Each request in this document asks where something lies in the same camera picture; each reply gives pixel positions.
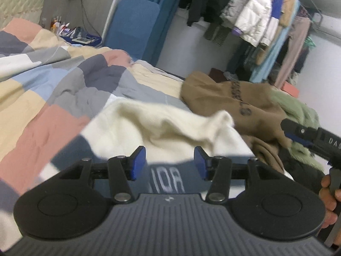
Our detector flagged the checkered patchwork quilt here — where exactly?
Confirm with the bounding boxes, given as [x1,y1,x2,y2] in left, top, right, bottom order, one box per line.
[0,18,192,196]

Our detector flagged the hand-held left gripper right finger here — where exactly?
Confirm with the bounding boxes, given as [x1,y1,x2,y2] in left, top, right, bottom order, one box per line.
[194,146,288,204]

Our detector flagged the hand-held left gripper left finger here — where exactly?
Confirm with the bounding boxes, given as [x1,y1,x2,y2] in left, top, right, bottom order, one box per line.
[57,146,146,204]

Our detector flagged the person's right hand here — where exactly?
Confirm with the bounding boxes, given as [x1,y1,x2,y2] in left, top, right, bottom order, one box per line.
[318,175,341,229]

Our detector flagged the tan hanging garment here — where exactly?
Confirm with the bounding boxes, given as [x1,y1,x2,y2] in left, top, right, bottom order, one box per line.
[277,0,297,28]

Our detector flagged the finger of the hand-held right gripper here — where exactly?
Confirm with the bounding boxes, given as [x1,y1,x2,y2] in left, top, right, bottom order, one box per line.
[280,118,320,150]

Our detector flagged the beige hanging pants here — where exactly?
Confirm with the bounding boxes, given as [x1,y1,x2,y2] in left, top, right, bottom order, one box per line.
[274,16,312,88]

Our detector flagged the green fleece garment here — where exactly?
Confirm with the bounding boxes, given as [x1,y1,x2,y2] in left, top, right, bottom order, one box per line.
[269,89,326,172]

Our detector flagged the orange box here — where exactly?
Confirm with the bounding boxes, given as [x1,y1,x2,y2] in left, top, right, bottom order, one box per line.
[281,81,300,98]

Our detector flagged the white puffer jacket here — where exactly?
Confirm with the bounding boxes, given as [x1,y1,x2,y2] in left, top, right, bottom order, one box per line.
[220,0,279,47]

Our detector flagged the brown printed hoodie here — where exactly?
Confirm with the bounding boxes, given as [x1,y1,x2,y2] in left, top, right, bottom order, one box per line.
[180,71,293,174]

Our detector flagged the cluttered blue bedside tray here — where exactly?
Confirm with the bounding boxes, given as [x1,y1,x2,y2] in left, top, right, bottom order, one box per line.
[51,16,103,47]

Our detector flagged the striped hanging garment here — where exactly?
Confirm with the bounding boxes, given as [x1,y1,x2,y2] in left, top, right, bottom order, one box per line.
[204,21,230,46]

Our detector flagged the light blue hanging garment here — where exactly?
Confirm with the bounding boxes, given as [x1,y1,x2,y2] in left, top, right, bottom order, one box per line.
[249,0,301,84]

